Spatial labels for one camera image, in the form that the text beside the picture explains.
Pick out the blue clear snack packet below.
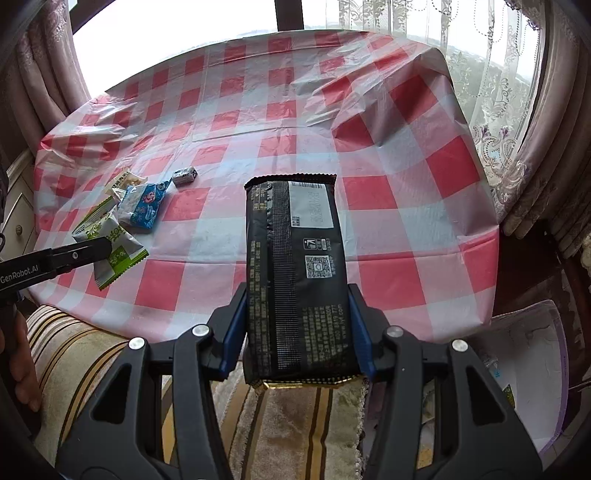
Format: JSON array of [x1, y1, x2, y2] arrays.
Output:
[[116, 180, 171, 230]]

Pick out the small blue white candy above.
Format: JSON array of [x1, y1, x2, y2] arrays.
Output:
[[171, 166, 198, 187]]

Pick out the dark window frame post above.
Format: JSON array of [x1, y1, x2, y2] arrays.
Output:
[[274, 0, 304, 31]]

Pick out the white plastic bag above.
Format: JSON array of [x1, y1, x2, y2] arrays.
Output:
[[466, 299, 569, 466]]

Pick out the black snack bar package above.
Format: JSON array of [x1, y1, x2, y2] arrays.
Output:
[[243, 173, 360, 388]]

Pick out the pink curtain left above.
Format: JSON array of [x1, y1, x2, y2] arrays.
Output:
[[15, 1, 90, 137]]

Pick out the red white checkered tablecloth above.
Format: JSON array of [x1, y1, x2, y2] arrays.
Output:
[[31, 31, 499, 341]]

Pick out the person's left hand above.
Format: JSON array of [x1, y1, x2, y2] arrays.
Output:
[[1, 310, 41, 413]]

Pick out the striped upholstered seat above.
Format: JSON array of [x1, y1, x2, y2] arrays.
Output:
[[27, 306, 367, 479]]

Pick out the white lace curtain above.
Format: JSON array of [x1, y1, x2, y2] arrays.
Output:
[[337, 0, 551, 218]]

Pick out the white macadamia nut packet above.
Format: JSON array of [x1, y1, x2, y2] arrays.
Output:
[[103, 169, 147, 201]]

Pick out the green white snack packet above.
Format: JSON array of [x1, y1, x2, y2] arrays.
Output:
[[72, 197, 148, 291]]

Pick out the cream cabinet with drawers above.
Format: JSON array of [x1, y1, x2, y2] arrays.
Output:
[[1, 149, 37, 260]]

